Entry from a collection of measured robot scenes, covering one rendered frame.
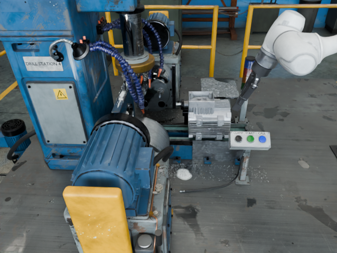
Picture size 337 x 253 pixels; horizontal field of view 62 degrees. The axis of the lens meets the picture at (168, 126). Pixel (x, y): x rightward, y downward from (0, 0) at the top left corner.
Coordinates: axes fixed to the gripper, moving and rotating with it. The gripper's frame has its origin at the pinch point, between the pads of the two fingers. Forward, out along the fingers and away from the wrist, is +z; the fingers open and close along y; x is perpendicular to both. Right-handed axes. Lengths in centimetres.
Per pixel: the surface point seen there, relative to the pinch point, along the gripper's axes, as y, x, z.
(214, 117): -3.5, -5.5, 13.5
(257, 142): 11.6, 12.9, 7.5
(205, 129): 0.1, -7.0, 19.6
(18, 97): -171, -212, 209
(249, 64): -39.0, 3.5, -4.8
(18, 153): -18, -111, 116
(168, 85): -27.0, -32.2, 20.8
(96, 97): 6, -60, 24
